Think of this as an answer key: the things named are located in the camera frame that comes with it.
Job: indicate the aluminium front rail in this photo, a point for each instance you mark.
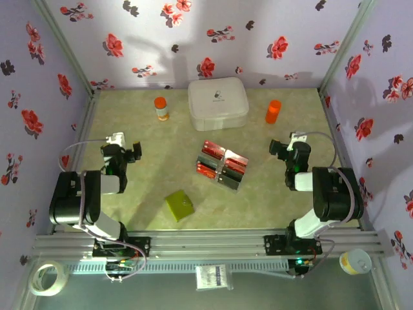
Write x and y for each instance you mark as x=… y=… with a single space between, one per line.
x=206 y=242

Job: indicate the orange cylinder bottle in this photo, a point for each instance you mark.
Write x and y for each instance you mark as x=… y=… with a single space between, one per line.
x=273 y=111

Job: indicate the aluminium frame post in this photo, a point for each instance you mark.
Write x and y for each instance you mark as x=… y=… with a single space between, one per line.
x=66 y=48
x=344 y=48
x=384 y=287
x=20 y=290

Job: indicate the black controller box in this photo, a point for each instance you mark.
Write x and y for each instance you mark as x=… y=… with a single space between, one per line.
x=300 y=263

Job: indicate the red VIP card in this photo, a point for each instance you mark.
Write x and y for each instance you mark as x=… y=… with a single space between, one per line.
x=213 y=149
x=236 y=163
x=206 y=171

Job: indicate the clear plastic card tray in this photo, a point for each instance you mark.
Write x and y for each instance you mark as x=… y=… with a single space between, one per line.
x=237 y=154

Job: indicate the white medicine case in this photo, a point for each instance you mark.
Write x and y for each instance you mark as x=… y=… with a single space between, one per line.
x=217 y=100

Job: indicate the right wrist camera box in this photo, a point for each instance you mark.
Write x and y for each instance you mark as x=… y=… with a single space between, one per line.
x=298 y=137

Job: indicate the green circuit board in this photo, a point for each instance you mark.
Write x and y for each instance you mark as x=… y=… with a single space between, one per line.
x=121 y=266

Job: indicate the orange-capped pill bottle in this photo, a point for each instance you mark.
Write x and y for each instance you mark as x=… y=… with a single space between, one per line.
x=161 y=108

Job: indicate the black VIP card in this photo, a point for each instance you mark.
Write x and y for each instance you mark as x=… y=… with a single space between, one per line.
x=229 y=183
x=232 y=173
x=208 y=160

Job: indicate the clear tape roll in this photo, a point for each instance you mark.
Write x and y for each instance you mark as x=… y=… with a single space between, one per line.
x=63 y=277

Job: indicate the aluminium side rail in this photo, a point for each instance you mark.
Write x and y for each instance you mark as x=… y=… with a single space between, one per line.
x=329 y=113
x=81 y=139

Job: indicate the green card holder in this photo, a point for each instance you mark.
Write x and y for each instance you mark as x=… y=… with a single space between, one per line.
x=179 y=206

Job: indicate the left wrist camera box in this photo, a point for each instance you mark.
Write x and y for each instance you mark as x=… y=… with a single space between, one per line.
x=116 y=139

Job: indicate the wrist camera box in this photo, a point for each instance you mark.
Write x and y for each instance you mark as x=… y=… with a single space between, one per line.
x=116 y=139
x=298 y=137

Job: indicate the yellow and white tub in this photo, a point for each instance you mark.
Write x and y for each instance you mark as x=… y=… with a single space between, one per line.
x=355 y=261

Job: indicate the plastic bag with label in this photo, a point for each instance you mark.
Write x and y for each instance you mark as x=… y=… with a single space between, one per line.
x=213 y=277

